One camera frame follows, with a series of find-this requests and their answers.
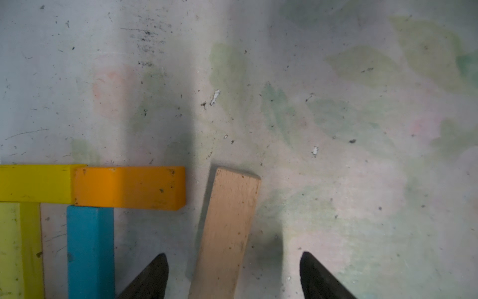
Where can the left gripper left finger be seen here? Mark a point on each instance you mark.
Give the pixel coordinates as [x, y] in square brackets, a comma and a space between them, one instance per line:
[151, 282]

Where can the tan wooden block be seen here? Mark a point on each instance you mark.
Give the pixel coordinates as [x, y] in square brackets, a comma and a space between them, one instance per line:
[226, 230]

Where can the teal block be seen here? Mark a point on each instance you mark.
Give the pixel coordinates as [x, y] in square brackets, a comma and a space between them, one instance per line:
[90, 253]

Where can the orange block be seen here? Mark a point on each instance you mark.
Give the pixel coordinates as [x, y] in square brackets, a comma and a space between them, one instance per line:
[133, 187]

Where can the yellow block vertical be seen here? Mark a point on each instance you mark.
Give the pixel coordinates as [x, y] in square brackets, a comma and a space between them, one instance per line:
[22, 275]

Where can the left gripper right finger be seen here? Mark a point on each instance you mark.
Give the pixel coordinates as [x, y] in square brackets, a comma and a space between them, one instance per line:
[317, 282]

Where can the yellow block diagonal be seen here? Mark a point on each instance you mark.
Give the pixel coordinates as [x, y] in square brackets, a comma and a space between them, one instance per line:
[37, 183]

